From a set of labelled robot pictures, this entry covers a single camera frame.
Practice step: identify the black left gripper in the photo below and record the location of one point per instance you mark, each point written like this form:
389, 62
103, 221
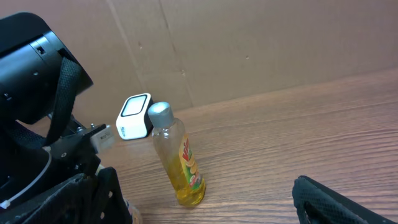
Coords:
30, 166

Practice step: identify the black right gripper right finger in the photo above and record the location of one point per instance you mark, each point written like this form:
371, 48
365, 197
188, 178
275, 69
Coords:
318, 204

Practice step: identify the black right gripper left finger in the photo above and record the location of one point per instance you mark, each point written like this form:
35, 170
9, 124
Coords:
68, 202

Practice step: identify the yellow liquid bottle grey cap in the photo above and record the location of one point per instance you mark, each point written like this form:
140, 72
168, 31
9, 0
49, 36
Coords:
172, 145

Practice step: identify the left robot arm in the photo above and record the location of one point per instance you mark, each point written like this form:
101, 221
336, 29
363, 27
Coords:
40, 79

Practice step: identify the white barcode scanner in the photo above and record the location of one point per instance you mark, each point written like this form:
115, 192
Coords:
133, 121

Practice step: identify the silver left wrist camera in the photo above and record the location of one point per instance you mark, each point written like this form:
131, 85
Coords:
103, 139

